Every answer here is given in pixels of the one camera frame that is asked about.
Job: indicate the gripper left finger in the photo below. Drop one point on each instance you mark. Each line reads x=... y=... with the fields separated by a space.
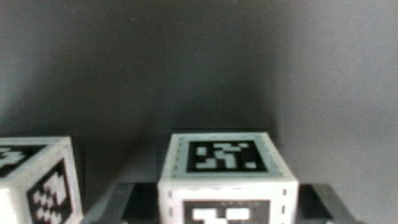
x=132 y=205

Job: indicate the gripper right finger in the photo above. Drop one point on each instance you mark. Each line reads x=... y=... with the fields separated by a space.
x=322 y=209

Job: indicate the white tagged cube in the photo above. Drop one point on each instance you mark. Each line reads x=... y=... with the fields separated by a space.
x=39 y=191
x=226 y=183

